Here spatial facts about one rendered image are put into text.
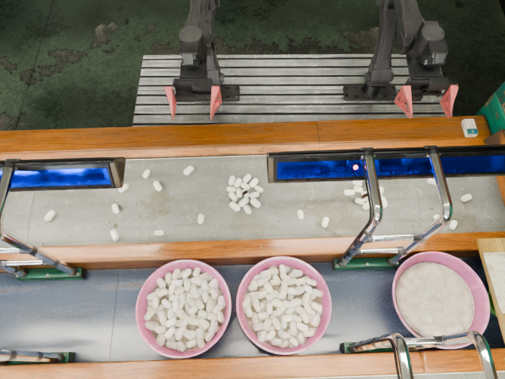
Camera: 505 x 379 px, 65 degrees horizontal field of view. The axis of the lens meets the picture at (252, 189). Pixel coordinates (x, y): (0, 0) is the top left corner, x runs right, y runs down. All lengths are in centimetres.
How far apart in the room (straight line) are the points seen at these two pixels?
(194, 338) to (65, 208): 58
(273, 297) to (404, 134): 70
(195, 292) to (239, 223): 25
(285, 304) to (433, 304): 42
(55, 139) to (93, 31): 155
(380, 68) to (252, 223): 70
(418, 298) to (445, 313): 8
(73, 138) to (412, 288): 118
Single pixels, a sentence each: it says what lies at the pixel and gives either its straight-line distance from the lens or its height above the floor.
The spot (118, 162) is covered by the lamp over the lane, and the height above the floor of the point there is 109.
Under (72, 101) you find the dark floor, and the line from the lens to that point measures 263.
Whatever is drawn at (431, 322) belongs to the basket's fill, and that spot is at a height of 73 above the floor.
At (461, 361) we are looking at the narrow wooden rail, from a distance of 126.
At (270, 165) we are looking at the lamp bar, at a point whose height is 109.
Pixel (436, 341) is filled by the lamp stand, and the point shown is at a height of 97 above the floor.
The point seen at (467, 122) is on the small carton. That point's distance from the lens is 152.
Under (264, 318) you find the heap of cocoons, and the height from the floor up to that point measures 74.
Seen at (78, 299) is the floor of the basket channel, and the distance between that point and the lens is 135.
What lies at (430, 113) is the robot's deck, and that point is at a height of 66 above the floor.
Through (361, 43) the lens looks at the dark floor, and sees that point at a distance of 276.
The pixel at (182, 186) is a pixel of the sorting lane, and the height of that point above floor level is 74.
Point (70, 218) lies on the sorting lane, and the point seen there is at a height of 74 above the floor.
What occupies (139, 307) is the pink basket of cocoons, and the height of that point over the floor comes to 76.
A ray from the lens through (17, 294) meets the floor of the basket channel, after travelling 144.
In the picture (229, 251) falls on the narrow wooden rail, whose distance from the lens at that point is 118.
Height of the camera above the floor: 190
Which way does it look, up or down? 66 degrees down
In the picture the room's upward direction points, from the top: 1 degrees counter-clockwise
